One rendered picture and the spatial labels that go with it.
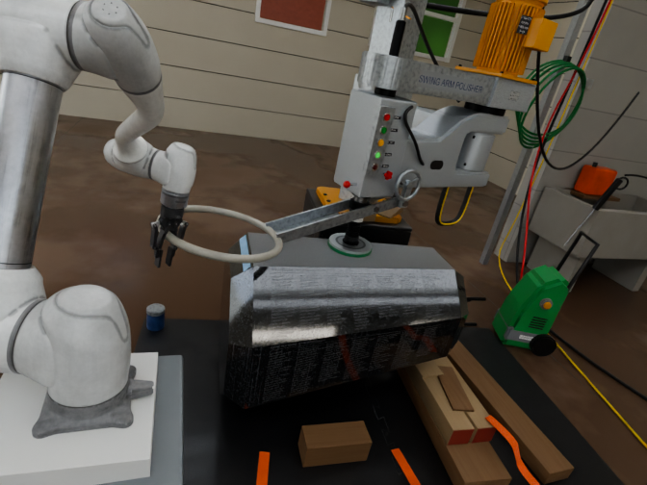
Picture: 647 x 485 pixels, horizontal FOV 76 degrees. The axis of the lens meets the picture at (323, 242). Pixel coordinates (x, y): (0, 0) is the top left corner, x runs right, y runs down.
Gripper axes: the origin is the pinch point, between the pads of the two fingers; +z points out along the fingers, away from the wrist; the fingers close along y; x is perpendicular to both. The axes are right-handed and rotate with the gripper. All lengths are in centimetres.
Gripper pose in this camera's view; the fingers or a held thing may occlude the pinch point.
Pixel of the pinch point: (164, 257)
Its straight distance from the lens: 158.9
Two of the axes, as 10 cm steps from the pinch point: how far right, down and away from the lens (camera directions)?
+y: 6.5, -0.8, 7.5
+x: -7.0, -4.4, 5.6
